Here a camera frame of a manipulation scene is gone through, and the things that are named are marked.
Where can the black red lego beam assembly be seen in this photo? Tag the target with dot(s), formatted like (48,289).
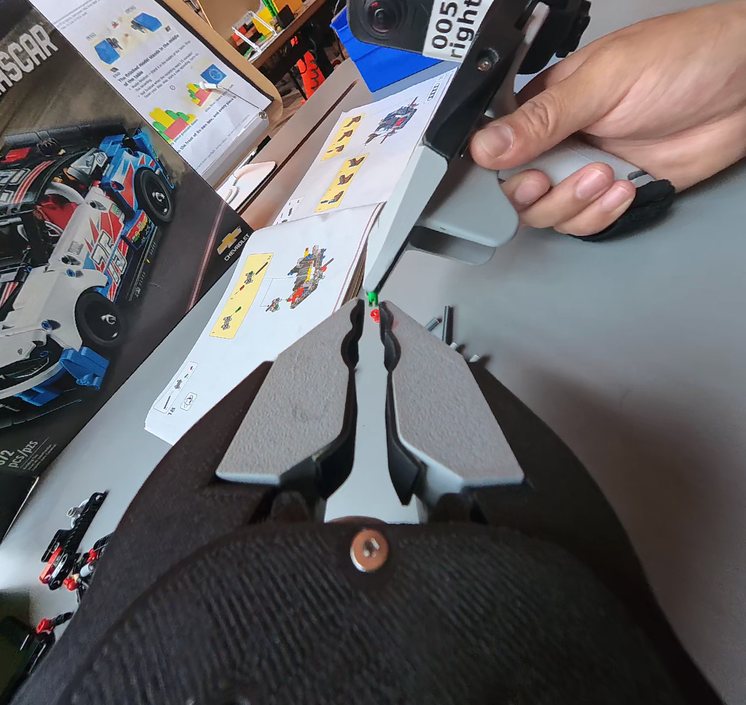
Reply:
(64,547)

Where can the white plastic object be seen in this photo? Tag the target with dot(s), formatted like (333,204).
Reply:
(250,183)

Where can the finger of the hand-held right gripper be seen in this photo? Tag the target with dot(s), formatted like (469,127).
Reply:
(408,204)

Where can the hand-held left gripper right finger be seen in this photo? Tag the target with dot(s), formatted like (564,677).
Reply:
(449,413)

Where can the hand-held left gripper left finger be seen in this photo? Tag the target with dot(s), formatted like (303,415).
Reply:
(291,408)

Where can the orange black object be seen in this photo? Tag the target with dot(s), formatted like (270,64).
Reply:
(309,76)

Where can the black lego axle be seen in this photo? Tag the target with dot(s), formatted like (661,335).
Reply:
(447,323)

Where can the lego instruction booklet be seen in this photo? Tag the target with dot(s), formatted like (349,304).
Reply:
(245,285)

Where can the person's right hand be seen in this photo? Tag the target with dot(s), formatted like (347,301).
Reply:
(641,87)

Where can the clear sign holder with sheet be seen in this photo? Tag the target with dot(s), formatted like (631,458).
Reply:
(145,46)

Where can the lego race car box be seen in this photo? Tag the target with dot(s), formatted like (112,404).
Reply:
(87,221)

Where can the small grey lego pin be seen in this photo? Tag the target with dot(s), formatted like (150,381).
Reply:
(431,324)

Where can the blue plastic bin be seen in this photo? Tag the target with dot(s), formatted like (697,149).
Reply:
(379,64)

